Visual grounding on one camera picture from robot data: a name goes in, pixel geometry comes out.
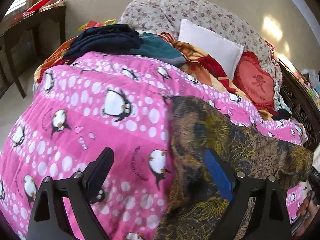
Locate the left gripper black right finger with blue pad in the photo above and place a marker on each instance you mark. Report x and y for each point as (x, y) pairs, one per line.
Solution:
(269, 218)

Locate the dark floral patterned garment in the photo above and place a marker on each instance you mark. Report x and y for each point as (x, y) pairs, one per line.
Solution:
(195, 205)

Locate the navy blue folded clothing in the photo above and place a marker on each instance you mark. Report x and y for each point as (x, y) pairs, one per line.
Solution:
(110, 39)

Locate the teal folded clothing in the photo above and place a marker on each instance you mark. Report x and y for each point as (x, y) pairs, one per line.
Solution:
(156, 48)

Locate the person hand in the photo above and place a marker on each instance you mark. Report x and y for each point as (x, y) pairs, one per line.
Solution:
(307, 209)

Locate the dark carved wooden headboard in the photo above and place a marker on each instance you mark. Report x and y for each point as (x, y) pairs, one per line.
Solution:
(302, 106)

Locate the pink penguin blanket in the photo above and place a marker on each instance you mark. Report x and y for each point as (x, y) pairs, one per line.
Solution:
(158, 120)

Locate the red heart cushion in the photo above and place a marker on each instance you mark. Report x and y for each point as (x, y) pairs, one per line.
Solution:
(256, 83)

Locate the white square pillow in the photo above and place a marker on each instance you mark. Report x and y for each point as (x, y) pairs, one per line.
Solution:
(224, 51)

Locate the orange red floral blanket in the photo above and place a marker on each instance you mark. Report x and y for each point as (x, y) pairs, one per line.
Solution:
(205, 67)

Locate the red yellow shopping bag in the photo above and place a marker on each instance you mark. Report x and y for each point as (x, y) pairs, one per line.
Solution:
(92, 24)

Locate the red box on table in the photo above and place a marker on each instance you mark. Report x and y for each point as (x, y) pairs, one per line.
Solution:
(34, 8)

